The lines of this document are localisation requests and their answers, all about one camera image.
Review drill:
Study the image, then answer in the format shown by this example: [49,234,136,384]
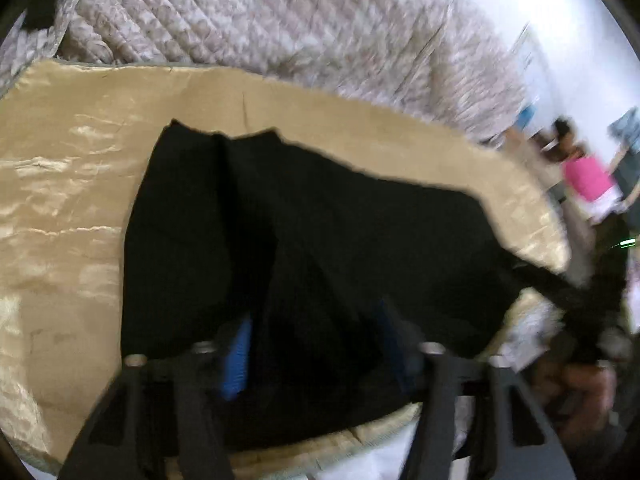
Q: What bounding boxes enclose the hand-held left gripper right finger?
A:
[375,297,571,480]

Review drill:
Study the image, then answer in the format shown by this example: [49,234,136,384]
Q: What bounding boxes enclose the beige satin bed cover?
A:
[0,57,574,480]

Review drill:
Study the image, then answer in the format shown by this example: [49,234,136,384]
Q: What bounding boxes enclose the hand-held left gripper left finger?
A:
[57,312,254,480]

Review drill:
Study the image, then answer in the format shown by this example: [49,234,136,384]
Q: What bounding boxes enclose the white mattress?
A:
[220,305,568,480]

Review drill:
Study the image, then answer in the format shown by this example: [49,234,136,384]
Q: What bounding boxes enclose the quilted patterned blanket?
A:
[0,0,532,147]

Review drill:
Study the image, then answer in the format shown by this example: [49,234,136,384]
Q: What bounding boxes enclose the person's right hand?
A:
[540,355,619,442]

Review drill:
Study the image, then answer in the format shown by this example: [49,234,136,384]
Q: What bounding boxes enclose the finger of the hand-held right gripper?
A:
[514,257,591,321]

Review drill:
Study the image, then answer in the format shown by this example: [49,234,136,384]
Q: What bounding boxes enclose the black pants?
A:
[120,119,596,453]

